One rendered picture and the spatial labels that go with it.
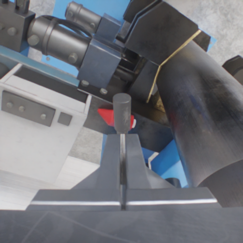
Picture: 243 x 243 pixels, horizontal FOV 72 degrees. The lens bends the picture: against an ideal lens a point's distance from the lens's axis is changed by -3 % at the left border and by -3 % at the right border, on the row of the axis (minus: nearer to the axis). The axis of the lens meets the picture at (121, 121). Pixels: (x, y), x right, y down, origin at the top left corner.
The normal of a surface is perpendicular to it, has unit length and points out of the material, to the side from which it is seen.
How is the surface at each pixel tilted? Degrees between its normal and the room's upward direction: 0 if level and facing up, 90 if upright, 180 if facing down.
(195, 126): 90
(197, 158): 90
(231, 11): 0
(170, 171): 0
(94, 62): 0
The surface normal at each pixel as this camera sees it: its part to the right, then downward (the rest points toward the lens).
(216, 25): 0.00, 0.65
